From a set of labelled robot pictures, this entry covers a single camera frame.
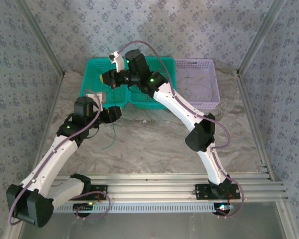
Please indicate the aluminium lower frame leg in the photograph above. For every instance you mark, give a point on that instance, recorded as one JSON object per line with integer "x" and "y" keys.
{"x": 287, "y": 219}

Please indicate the aluminium mounting rail beam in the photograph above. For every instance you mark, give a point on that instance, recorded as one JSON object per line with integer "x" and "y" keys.
{"x": 149, "y": 189}

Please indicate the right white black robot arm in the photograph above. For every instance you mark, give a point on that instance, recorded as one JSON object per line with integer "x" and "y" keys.
{"x": 179, "y": 107}

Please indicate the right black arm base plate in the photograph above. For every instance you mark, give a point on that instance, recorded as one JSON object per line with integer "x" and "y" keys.
{"x": 203, "y": 191}

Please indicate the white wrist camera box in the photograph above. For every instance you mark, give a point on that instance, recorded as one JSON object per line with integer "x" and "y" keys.
{"x": 97, "y": 96}
{"x": 119, "y": 62}

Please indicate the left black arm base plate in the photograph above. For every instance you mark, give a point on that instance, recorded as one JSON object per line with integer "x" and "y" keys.
{"x": 101, "y": 191}

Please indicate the aluminium frame post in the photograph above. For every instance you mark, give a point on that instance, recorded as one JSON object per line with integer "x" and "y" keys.
{"x": 40, "y": 37}
{"x": 261, "y": 37}

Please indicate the lilac perforated plastic basket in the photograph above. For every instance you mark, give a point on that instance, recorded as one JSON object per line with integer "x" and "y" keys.
{"x": 201, "y": 67}

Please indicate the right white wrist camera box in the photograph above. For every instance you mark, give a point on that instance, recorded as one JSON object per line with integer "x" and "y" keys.
{"x": 119, "y": 62}

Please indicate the aluminium table side rail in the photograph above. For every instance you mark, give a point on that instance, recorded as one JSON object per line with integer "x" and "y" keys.
{"x": 52, "y": 114}
{"x": 253, "y": 124}

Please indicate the teal perforated plastic basket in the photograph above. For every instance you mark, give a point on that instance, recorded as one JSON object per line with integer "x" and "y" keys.
{"x": 162, "y": 64}
{"x": 94, "y": 72}

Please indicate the small controller circuit board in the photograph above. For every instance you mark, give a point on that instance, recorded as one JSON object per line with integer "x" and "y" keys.
{"x": 223, "y": 207}
{"x": 83, "y": 206}

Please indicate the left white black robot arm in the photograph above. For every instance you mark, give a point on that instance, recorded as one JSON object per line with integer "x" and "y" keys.
{"x": 47, "y": 164}

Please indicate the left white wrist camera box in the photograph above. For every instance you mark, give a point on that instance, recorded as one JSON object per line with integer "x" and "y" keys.
{"x": 97, "y": 96}

